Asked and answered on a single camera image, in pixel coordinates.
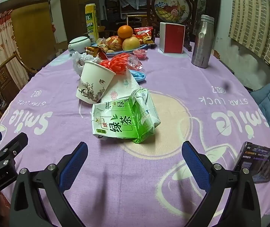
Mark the clear bag of red packets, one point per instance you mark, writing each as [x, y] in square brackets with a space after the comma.
[136, 62]

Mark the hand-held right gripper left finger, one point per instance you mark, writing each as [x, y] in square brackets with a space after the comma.
[74, 163]

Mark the red jelly cup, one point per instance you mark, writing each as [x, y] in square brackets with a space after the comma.
[140, 54]

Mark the brick pattern wall cloth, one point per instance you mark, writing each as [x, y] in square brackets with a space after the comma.
[255, 16]

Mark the orange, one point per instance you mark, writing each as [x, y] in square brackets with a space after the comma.
[126, 32]

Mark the red wrapped pastry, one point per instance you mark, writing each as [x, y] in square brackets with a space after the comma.
[113, 42]

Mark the blue oval plate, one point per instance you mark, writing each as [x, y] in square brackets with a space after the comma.
[116, 53]

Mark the open red snack bag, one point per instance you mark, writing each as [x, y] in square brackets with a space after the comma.
[94, 50]

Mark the curved wooden armchair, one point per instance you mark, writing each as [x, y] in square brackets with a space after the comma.
[7, 61]

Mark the pile of walnuts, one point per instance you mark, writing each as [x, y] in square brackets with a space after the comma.
[106, 49]

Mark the steel drinking bottle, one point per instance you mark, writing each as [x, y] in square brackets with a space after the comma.
[202, 45]

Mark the red mesh fruit net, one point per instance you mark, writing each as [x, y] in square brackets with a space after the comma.
[118, 63]

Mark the round embroidered table screen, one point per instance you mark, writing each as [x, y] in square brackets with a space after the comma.
[170, 7]

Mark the rose print paper napkin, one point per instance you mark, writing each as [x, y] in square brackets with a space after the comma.
[123, 87]

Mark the white ceramic jar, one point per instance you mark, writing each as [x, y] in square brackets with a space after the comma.
[79, 43]

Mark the blue face mask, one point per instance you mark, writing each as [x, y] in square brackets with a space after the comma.
[138, 75]

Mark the crushed green tea carton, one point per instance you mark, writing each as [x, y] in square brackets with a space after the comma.
[116, 123]

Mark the small red snack packet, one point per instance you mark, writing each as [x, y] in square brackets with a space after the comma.
[144, 35]

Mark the wooden chair back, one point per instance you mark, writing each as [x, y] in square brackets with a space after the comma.
[137, 20]

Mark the yellow apple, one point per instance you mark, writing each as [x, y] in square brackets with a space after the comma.
[130, 43]

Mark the dark brown wardrobe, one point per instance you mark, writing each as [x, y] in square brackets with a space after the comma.
[78, 4]

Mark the hanging scroll painting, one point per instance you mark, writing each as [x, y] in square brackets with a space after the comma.
[201, 7]

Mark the black printed box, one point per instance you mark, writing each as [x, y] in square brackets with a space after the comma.
[260, 163]

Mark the white embroidered curtain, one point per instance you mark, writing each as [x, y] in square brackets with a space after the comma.
[4, 45]

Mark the painted paper cup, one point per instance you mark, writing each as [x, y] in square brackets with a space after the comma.
[94, 80]

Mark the white and red box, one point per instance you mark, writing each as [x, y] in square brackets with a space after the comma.
[172, 39]

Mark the yellow wooden door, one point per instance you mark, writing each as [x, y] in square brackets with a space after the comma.
[33, 33]

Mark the crumpled white plastic wrap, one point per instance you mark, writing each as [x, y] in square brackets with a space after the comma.
[78, 59]

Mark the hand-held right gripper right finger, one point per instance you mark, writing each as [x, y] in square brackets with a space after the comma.
[194, 165]

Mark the tall yellow carton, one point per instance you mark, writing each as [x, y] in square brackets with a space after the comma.
[91, 21]

